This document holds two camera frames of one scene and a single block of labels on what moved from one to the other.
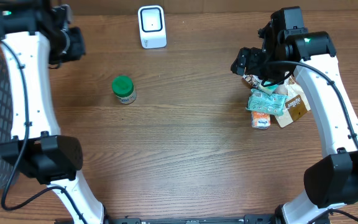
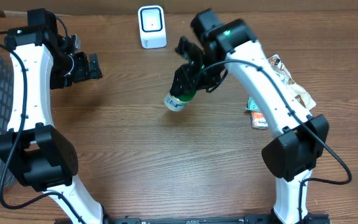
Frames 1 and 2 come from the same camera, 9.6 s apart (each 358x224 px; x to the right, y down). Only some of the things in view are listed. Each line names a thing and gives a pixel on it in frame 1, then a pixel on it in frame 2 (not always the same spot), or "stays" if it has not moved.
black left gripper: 76,48 → 84,73
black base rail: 248,219 stays
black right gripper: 252,68 → 188,79
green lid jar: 123,89 → 176,103
